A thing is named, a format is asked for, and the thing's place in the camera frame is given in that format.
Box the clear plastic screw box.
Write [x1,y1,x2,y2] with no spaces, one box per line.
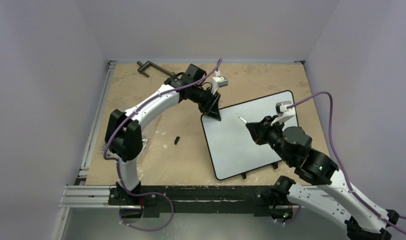
[101,118,151,159]

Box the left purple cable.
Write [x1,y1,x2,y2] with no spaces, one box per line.
[102,58,224,232]

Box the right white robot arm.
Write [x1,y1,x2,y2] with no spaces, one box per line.
[244,115,399,240]

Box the white whiteboard black frame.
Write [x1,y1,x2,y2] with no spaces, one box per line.
[200,90,294,181]

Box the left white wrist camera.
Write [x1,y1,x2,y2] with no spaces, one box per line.
[210,76,229,95]

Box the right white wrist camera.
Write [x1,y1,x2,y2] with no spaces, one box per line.
[270,101,296,126]

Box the dark metal clamp handle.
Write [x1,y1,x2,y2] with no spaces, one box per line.
[136,60,176,79]

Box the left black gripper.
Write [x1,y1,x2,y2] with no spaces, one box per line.
[190,85,221,121]

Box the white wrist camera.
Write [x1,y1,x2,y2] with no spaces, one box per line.
[270,101,296,126]
[210,76,229,95]

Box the purple cable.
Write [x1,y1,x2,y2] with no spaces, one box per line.
[102,58,224,232]
[285,91,406,238]

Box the black marker cap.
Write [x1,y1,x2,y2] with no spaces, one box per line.
[174,136,181,145]

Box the aluminium rail frame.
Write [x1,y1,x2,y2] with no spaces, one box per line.
[59,60,118,209]

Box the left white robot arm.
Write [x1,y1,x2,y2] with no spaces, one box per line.
[103,62,228,205]

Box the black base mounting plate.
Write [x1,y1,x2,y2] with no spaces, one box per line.
[108,184,299,222]

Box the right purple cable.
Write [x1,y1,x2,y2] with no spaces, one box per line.
[285,91,406,238]

